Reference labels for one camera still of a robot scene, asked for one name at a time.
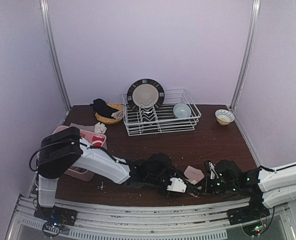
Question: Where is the pink white underwear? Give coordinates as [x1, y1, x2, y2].
[184, 165, 205, 198]

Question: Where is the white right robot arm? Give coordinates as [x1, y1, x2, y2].
[198, 159, 296, 209]

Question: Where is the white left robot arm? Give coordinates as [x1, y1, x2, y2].
[36, 127, 198, 208]

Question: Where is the patterned ceramic bowl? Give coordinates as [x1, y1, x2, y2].
[215, 109, 235, 126]

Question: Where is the red rolled cloth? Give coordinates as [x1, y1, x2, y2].
[91, 136, 107, 149]

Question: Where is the light blue bowl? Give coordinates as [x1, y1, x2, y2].
[173, 103, 192, 119]

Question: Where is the white beige striped sock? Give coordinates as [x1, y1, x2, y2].
[111, 110, 124, 120]

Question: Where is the yellow plate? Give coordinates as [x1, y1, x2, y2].
[94, 103, 124, 125]

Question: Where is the pink plastic organizer box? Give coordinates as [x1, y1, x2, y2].
[37, 125, 108, 182]

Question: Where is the black rimmed beige plate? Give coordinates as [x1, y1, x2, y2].
[126, 78, 165, 112]

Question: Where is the black sock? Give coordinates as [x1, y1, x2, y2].
[90, 98, 119, 119]

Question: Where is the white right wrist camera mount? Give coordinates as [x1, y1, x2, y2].
[203, 160, 219, 180]

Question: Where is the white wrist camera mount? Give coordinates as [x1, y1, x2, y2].
[166, 177, 187, 193]
[203, 160, 219, 180]

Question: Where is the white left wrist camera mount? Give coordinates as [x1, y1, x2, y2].
[166, 177, 187, 193]

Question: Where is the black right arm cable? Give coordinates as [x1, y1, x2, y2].
[259, 161, 296, 173]

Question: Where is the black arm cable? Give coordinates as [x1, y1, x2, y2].
[28, 141, 189, 181]
[259, 161, 296, 173]

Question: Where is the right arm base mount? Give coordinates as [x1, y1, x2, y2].
[227, 205, 270, 238]

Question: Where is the aluminium front rail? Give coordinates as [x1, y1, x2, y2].
[5, 194, 296, 240]

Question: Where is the white wire dish rack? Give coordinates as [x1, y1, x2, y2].
[122, 89, 202, 137]

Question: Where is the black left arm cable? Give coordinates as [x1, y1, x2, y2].
[28, 141, 189, 181]

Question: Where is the right aluminium frame post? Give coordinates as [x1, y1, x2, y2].
[230, 0, 261, 112]

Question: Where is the aluminium frame post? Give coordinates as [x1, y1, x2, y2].
[230, 0, 261, 112]
[39, 0, 72, 112]

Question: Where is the left aluminium frame post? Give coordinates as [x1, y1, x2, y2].
[39, 0, 72, 112]

